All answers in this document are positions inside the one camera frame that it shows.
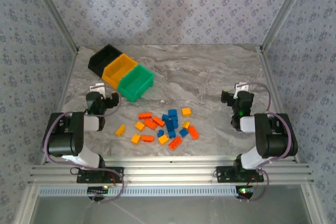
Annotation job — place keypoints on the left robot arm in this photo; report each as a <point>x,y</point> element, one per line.
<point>63,142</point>

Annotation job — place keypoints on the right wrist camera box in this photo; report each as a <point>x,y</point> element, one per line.
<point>241,86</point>

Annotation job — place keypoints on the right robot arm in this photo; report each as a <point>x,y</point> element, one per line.
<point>273,140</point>

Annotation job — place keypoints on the aluminium side rail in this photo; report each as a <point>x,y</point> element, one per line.
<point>68,77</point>
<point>271,82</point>

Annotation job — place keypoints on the aluminium upright post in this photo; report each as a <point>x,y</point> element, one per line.
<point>286,11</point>
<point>52,11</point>

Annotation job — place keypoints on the small circuit board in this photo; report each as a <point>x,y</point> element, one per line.
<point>97,190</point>
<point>245,190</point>

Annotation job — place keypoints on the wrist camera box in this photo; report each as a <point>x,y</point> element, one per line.
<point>97,87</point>
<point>241,86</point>

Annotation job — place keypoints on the wide aluminium mounting rail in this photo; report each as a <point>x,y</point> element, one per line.
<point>170,172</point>

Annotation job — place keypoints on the green plastic bin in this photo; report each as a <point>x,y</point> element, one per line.
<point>135,82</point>

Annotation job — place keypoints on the aluminium table edge rail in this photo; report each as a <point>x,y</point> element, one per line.
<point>170,159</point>

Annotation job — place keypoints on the black plastic bin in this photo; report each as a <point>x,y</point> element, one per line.
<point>105,58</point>

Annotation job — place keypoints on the aluminium frame leg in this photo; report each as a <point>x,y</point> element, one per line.
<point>313,205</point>
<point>27,205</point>

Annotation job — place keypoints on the yellow sloped lego brick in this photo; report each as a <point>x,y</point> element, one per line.
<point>120,130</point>

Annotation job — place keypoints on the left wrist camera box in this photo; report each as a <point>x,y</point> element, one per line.
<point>97,87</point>

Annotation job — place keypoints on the orange lego brick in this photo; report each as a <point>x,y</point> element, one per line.
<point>158,121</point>
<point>150,124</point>
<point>193,132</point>
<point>175,143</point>
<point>145,115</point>
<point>147,138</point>

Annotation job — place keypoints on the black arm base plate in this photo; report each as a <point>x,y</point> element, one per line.
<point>223,176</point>
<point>84,178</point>

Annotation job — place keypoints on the small yellow lego brick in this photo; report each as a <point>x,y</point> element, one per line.
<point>186,125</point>

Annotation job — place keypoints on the orange plastic bin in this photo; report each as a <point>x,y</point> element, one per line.
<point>118,69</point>

